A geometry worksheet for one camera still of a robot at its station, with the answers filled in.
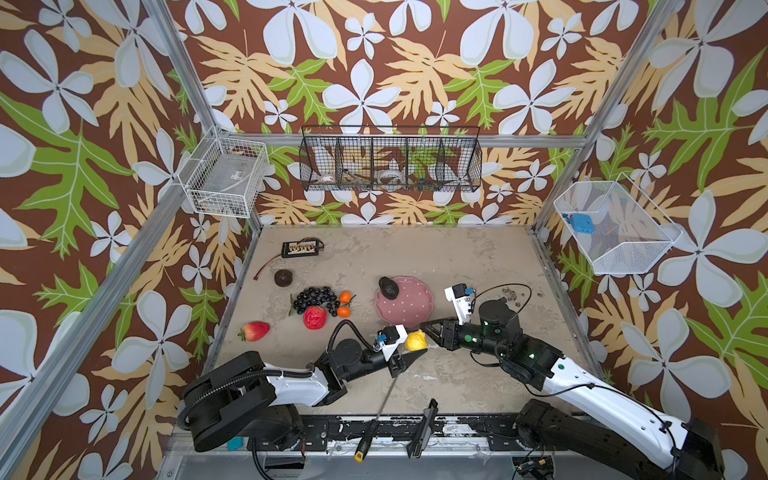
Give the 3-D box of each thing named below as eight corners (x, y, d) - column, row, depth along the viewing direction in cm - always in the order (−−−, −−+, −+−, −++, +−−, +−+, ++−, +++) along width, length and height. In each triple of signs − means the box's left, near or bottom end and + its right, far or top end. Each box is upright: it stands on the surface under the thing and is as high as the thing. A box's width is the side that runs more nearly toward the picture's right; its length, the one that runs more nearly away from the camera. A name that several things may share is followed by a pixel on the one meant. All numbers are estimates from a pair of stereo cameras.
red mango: (242, 342, 91) (237, 337, 88) (246, 328, 95) (242, 322, 91) (266, 342, 92) (262, 337, 88) (270, 328, 95) (266, 322, 91)
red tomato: (306, 330, 93) (302, 321, 88) (309, 312, 97) (305, 302, 92) (324, 330, 93) (321, 321, 88) (327, 312, 98) (324, 302, 92)
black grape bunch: (292, 316, 97) (288, 308, 93) (296, 294, 103) (293, 286, 99) (338, 316, 97) (336, 309, 94) (340, 294, 103) (338, 286, 99)
